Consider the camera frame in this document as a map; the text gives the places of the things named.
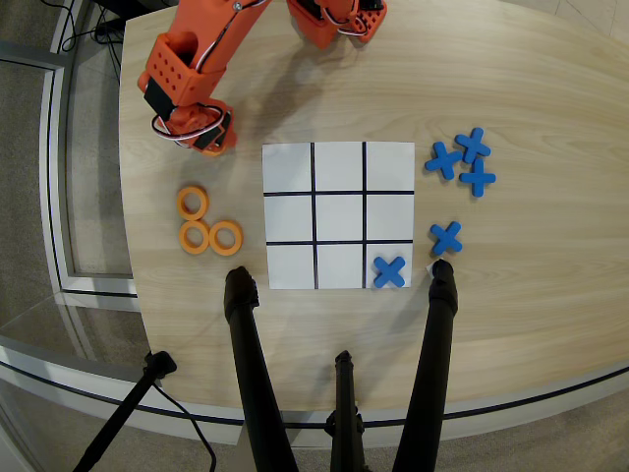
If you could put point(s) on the white tic-tac-toe grid paper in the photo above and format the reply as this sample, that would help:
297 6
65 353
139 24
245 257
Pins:
339 216

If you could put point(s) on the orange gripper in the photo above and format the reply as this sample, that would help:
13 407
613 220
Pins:
214 144

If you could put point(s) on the short black tripod leg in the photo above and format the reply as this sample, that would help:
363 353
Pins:
345 413

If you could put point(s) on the grey metal floor frame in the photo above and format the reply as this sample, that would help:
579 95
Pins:
55 172

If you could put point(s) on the blue foam cross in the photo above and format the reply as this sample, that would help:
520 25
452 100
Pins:
390 272
443 161
446 239
473 144
477 178

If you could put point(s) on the thin black stand pole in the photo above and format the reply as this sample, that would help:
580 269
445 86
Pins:
123 413

